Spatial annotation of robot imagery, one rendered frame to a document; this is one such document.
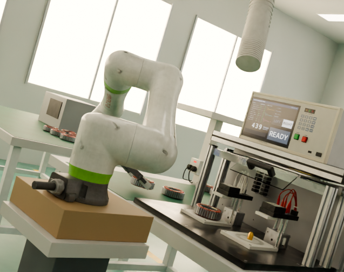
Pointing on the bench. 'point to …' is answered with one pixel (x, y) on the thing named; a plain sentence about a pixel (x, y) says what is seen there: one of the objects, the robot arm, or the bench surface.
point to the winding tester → (314, 131)
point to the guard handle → (261, 167)
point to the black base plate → (262, 265)
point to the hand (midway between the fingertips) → (142, 182)
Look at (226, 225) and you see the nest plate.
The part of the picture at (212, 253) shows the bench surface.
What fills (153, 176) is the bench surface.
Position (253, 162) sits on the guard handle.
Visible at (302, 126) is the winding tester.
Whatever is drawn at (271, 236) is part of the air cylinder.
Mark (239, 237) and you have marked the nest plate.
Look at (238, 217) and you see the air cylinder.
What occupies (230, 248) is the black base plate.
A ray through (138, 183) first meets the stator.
